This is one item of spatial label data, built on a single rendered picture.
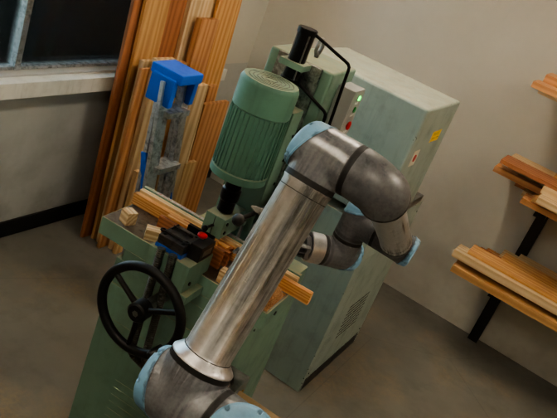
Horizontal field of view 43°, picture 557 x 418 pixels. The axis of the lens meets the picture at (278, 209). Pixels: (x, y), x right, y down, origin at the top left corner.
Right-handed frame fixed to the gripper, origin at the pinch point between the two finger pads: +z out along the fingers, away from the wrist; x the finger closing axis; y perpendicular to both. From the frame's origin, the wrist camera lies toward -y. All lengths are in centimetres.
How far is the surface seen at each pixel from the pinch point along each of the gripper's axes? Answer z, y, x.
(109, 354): 19, -17, 63
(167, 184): -4, -115, 41
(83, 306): 16, -107, 106
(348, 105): -29, -29, -36
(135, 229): 23.0, -22.6, 19.0
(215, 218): 2.6, -15.8, 6.3
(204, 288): 2.8, -1.8, 22.4
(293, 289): -23.3, 0.2, 16.0
